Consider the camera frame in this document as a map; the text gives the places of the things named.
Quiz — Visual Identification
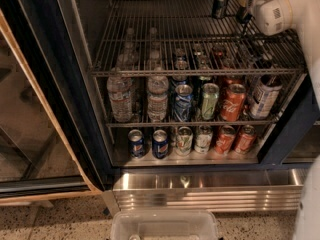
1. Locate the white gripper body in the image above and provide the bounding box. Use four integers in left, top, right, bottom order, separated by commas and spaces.
247, 0, 293, 36

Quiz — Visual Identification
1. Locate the redbull can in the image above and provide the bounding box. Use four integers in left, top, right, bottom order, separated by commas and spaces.
236, 6, 252, 24
212, 0, 228, 19

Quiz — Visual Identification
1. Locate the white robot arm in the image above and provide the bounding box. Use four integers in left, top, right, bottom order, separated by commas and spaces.
246, 0, 320, 240

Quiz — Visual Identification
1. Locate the white blue can middle shelf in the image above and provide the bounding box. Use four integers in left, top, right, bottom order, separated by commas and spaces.
249, 75, 282, 119

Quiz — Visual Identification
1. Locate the green soda can middle shelf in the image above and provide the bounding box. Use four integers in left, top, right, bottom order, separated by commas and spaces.
200, 83, 219, 120

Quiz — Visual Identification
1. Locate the red coca-cola can middle shelf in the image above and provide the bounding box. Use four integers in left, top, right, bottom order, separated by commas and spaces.
220, 84, 246, 122

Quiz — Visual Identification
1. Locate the blue pepsi can middle shelf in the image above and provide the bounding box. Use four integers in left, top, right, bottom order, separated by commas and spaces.
173, 84, 193, 122

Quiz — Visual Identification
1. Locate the right red coke can bottom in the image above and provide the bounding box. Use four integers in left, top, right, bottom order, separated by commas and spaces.
233, 125, 257, 154

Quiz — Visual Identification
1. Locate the red coke can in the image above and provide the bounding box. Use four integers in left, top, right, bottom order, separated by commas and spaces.
214, 125, 236, 155
233, 125, 257, 154

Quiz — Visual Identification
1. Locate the left red coke can bottom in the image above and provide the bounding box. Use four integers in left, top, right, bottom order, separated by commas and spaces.
214, 125, 236, 155

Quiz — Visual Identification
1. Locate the right white green can bottom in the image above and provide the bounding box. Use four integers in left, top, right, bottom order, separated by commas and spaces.
194, 125, 213, 154

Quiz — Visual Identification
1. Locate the white green can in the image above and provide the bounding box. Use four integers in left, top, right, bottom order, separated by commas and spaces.
176, 127, 193, 156
194, 125, 213, 154

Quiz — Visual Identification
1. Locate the left white green can bottom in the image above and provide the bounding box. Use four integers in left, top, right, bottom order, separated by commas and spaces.
176, 127, 193, 156

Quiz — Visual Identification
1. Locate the right pepsi can bottom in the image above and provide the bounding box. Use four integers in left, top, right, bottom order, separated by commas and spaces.
152, 129, 168, 159

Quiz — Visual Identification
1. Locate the pepsi can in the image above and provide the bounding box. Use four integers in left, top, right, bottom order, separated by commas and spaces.
152, 129, 168, 159
128, 129, 145, 158

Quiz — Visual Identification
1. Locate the left pepsi can bottom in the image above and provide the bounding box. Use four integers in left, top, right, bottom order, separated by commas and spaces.
128, 129, 145, 158

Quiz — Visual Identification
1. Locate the stainless steel fridge base grille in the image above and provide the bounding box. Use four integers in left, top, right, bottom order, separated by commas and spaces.
113, 169, 307, 213

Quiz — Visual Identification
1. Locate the open glass fridge door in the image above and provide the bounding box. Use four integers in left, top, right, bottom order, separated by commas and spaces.
0, 0, 112, 205

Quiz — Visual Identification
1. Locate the right water bottle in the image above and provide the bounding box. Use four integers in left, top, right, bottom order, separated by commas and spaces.
147, 74, 169, 122

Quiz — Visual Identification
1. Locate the water bottle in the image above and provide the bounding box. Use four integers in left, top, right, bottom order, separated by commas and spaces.
147, 74, 169, 122
107, 67, 133, 123

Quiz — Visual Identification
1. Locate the left water bottle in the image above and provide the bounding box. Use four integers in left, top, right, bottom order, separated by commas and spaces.
107, 67, 133, 123

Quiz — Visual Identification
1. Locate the clear plastic bin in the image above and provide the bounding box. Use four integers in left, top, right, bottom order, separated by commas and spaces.
110, 210, 218, 240

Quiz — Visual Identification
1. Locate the dark blue fridge door frame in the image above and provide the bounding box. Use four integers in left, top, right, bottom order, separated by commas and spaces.
257, 75, 320, 167

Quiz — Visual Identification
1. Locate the top wire shelf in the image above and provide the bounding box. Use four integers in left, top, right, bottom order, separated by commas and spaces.
92, 0, 306, 77

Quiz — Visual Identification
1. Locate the wire shelf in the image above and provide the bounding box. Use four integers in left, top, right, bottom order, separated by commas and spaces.
92, 0, 306, 77
105, 115, 279, 128

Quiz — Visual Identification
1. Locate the middle wire shelf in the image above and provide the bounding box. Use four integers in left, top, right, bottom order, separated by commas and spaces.
105, 115, 279, 128

